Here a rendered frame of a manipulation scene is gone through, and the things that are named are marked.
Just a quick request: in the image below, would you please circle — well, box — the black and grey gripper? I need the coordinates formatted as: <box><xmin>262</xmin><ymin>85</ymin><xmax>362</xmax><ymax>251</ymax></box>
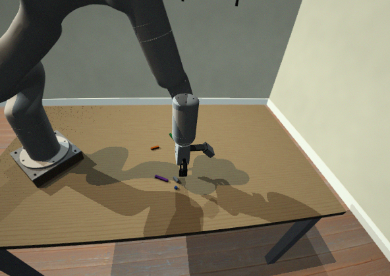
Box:
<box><xmin>175</xmin><ymin>142</ymin><xmax>192</xmax><ymax>177</ymax></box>

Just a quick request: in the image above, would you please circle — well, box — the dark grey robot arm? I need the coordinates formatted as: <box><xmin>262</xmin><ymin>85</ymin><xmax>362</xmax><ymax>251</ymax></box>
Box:
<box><xmin>0</xmin><ymin>0</ymin><xmax>199</xmax><ymax>169</ymax></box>

